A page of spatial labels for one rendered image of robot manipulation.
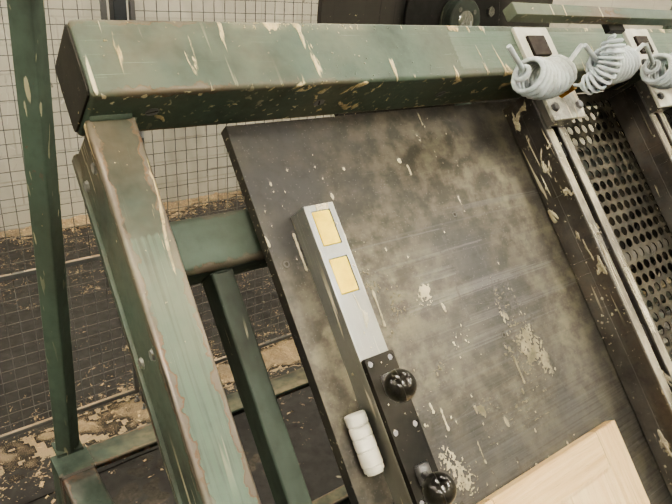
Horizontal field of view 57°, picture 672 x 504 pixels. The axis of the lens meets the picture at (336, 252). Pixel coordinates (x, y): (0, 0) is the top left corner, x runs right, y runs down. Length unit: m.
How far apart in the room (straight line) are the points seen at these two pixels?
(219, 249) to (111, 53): 0.28
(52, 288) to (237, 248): 0.59
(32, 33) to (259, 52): 0.43
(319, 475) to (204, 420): 2.11
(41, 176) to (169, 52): 0.51
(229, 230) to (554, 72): 0.55
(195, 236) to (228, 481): 0.32
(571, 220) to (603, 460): 0.41
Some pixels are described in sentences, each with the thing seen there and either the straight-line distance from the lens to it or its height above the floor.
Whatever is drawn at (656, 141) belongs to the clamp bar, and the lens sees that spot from 1.53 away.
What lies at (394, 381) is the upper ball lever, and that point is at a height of 1.51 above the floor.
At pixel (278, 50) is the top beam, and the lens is 0.88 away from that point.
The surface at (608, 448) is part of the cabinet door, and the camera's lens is 1.15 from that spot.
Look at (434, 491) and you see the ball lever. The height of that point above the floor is 1.42.
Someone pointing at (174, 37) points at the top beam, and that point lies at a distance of 0.82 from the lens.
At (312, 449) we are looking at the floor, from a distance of 2.92.
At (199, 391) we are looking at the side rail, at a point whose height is 1.50.
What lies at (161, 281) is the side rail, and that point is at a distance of 0.73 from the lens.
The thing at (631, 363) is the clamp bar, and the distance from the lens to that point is 1.22.
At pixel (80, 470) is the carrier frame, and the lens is 1.73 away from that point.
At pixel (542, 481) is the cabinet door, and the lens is 1.03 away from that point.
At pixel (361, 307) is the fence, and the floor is 1.52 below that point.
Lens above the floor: 1.91
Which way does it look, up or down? 23 degrees down
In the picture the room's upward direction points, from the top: 3 degrees clockwise
